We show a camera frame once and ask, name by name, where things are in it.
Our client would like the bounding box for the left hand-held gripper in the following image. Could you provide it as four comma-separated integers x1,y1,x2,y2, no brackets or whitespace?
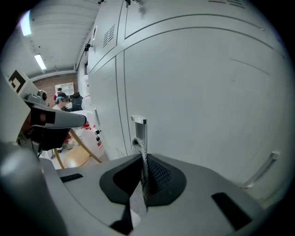
0,69,88,158

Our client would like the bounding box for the grey metal locker cabinet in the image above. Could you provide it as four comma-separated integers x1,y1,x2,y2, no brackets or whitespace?
87,0,291,209

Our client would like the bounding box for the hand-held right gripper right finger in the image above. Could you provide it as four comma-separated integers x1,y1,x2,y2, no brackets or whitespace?
135,153,266,236

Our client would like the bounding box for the grey mesh wiping cloth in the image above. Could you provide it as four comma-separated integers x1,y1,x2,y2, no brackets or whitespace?
129,137,153,218

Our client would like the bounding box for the round wooden stool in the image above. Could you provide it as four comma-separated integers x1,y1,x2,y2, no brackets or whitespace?
53,128,103,170

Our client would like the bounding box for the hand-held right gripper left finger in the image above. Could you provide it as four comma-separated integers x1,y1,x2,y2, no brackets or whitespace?
41,153,143,236

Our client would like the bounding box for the white shelf unit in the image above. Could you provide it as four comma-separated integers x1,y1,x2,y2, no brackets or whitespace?
54,82,74,97

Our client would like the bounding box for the set of chrome recessed handles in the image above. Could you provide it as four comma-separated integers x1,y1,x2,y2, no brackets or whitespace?
92,25,281,190

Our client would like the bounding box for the fluorescent ceiling light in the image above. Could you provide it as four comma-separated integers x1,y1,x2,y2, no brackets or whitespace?
34,54,47,71
20,10,32,37

